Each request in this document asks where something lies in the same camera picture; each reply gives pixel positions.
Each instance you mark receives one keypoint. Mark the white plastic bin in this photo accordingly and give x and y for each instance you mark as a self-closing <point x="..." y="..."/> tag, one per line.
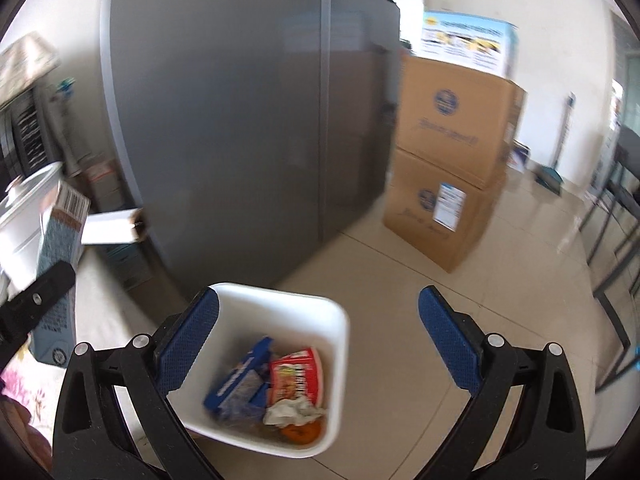
<point x="280" y="310"/>

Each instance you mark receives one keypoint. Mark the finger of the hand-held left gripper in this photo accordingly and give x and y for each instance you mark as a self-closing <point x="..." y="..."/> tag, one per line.
<point x="40" y="295"/>

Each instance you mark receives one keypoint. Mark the red instant noodle cup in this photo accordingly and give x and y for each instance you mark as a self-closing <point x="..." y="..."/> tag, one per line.
<point x="297" y="375"/>

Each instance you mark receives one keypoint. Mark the person's left hand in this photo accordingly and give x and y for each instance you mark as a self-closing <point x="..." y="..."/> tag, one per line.
<point x="20" y="420"/>

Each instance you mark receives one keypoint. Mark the stacked boxes beside refrigerator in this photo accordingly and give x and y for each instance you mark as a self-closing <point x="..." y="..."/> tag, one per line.
<point x="102" y="180"/>

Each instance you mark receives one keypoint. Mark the floral cover cloth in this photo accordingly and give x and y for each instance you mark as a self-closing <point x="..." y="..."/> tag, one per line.
<point x="25" y="65"/>

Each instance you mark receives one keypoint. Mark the small teal wall hook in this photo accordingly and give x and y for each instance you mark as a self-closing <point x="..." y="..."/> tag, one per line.
<point x="65" y="85"/>

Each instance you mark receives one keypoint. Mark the orange peel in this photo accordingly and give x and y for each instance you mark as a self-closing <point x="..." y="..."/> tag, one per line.
<point x="300" y="434"/>

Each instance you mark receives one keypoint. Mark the grey refrigerator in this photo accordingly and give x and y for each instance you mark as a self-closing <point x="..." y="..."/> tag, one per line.
<point x="225" y="110"/>

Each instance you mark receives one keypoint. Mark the cardboard box with white label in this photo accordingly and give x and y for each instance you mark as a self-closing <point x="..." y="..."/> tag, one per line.
<point x="415" y="230"/>

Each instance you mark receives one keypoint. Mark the black metal chair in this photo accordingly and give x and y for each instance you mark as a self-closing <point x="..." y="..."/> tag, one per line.
<point x="627" y="152"/>

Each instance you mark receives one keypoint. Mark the small blue box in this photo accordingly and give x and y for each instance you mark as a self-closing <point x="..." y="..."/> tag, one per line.
<point x="520" y="157"/>

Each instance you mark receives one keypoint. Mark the white tissue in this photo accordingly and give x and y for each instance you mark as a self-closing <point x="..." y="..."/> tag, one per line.
<point x="292" y="410"/>

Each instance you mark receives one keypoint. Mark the broom with dustpan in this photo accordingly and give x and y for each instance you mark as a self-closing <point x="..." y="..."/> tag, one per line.
<point x="550" y="177"/>

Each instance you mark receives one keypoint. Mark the white electric pot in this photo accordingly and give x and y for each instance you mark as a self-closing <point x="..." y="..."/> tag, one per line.
<point x="20" y="230"/>

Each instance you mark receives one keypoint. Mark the plain cardboard box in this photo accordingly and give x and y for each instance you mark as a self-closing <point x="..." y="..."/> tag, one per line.
<point x="460" y="130"/>

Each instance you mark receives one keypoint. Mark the blue white drink carton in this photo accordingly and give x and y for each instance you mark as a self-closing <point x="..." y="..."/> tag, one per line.
<point x="57" y="240"/>

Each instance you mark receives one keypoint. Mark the black microwave oven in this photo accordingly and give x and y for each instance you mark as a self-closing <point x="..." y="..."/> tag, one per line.
<point x="25" y="135"/>

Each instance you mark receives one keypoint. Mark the blue white printed box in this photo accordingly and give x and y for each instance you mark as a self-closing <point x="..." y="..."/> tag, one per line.
<point x="465" y="42"/>

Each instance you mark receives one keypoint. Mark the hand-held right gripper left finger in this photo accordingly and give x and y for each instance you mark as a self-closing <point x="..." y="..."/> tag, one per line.
<point x="190" y="340"/>

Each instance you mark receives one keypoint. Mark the floral tablecloth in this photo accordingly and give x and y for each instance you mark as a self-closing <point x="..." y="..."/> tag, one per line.
<point x="100" y="300"/>

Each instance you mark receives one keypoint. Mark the blue snack packet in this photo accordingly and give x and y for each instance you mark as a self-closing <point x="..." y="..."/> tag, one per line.
<point x="240" y="370"/>

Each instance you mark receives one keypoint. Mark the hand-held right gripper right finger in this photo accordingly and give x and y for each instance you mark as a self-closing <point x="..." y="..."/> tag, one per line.
<point x="447" y="342"/>

